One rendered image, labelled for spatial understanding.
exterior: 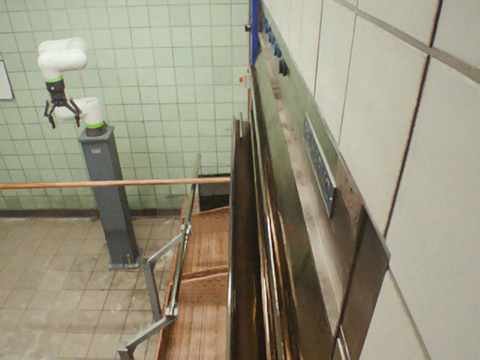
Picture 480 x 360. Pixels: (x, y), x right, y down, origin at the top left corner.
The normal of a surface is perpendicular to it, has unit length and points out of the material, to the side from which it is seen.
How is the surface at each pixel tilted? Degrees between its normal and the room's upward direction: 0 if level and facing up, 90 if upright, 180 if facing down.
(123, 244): 90
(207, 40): 90
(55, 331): 0
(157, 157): 90
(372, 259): 90
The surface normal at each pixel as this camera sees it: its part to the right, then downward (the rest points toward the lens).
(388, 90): -1.00, 0.01
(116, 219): 0.07, 0.53
